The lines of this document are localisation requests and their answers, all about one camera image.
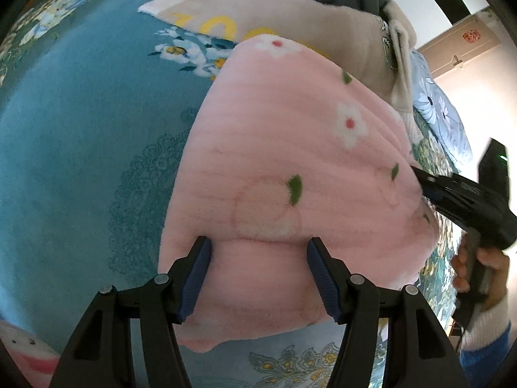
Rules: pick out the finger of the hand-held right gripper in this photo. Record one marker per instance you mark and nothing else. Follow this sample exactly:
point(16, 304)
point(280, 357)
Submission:
point(428, 178)
point(431, 195)

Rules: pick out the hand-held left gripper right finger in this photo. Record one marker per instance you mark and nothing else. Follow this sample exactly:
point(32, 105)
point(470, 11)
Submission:
point(323, 283)

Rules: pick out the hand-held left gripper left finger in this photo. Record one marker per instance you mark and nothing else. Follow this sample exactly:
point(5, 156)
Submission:
point(196, 279)

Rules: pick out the pink floral fleece garment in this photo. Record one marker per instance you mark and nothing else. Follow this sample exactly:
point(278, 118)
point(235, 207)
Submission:
point(262, 149)

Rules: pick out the beige fleece garment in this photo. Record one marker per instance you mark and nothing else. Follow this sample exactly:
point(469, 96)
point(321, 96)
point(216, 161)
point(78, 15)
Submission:
point(303, 20)

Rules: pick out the person's right forearm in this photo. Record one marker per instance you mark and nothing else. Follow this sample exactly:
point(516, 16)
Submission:
point(484, 339)

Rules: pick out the person's right hand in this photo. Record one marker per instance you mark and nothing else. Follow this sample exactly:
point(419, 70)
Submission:
point(497, 268)

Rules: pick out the blue floral quilt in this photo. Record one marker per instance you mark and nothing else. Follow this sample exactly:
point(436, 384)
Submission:
point(440, 109)

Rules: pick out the wooden door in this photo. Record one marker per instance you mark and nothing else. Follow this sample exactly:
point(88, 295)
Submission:
point(476, 60)

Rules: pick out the red door decoration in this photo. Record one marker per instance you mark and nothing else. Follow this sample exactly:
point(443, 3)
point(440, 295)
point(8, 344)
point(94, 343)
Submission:
point(471, 35)

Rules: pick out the white wardrobe with black band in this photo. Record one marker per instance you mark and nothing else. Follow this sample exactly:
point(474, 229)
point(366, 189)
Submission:
point(420, 16)

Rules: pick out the pink and white printed cloth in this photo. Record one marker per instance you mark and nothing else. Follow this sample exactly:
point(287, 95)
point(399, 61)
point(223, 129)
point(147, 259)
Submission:
point(24, 351)

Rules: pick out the teal floral blanket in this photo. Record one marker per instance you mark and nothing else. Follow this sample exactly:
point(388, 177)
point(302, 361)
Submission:
point(80, 129)

